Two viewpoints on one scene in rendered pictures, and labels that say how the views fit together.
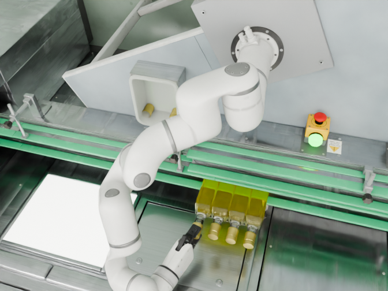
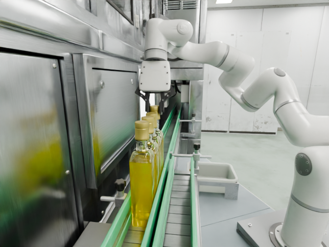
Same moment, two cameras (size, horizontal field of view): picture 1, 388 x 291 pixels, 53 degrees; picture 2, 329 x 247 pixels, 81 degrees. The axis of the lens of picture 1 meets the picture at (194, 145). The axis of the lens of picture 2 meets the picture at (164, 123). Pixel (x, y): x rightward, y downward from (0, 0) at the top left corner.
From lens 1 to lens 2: 1.19 m
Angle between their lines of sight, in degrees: 63
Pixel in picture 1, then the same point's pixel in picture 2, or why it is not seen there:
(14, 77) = (186, 145)
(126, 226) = (240, 54)
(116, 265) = (188, 47)
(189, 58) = (246, 203)
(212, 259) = (109, 108)
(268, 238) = (72, 180)
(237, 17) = not seen: hidden behind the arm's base
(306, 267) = (14, 184)
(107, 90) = not seen: hidden behind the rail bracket
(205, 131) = (314, 119)
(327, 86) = not seen: outside the picture
